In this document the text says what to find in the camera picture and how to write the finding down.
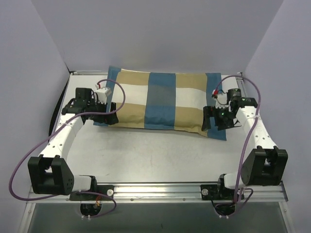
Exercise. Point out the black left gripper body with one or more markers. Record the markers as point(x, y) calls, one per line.
point(107, 112)

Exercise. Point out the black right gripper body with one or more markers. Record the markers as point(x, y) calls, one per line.
point(213, 117)

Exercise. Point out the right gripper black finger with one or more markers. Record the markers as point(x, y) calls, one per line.
point(207, 113)
point(222, 124)

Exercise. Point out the blue tan white checked pillowcase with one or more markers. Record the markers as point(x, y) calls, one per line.
point(163, 101)

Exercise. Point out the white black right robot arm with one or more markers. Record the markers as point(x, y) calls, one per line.
point(263, 162)

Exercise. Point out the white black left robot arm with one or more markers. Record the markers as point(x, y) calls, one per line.
point(49, 171)

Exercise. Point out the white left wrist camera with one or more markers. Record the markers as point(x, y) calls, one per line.
point(102, 94)

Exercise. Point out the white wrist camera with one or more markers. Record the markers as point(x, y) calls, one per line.
point(221, 101)
point(102, 94)

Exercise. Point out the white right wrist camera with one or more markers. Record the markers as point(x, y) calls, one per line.
point(221, 101)

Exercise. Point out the aluminium back frame rail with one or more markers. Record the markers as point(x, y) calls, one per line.
point(85, 72)

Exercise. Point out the aluminium frame rail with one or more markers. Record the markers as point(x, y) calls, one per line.
point(169, 193)
point(85, 72)

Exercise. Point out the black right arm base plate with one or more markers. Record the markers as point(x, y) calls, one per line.
point(216, 192)

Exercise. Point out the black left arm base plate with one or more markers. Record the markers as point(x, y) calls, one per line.
point(101, 192)

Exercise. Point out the aluminium front frame rail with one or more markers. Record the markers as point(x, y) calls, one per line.
point(169, 193)

